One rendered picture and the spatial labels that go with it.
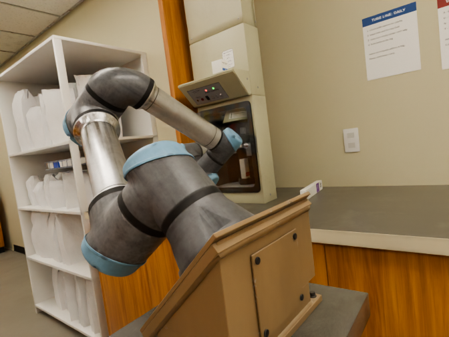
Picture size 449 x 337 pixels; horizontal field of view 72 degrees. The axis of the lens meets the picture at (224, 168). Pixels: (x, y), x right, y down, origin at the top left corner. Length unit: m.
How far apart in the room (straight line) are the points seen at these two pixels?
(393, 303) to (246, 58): 1.02
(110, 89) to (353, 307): 0.70
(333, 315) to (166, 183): 0.32
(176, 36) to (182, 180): 1.23
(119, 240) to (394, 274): 0.70
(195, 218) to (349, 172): 1.27
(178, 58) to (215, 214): 1.23
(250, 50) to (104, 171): 0.92
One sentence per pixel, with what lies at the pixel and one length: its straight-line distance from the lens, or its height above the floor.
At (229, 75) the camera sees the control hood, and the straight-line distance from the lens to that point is 1.30.
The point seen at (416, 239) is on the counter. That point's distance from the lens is 0.89.
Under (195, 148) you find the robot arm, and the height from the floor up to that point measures 1.21.
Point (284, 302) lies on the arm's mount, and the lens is 0.47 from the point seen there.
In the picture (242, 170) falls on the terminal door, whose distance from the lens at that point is 1.38.
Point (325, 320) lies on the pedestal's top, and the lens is 0.53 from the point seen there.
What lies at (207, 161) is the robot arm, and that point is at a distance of 1.03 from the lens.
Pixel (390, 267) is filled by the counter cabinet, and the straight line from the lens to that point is 0.96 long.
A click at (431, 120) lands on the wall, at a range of 1.57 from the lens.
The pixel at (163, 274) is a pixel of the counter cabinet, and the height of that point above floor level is 0.66.
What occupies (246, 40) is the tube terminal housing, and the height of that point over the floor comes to 1.64.
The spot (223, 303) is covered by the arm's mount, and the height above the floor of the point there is 1.04.
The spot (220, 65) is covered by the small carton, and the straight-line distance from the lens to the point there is 1.37.
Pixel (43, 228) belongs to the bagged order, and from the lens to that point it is 2.87.
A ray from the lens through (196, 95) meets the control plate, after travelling 1.46.
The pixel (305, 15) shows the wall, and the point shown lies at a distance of 1.79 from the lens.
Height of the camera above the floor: 1.21
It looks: 4 degrees down
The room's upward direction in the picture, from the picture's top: 7 degrees counter-clockwise
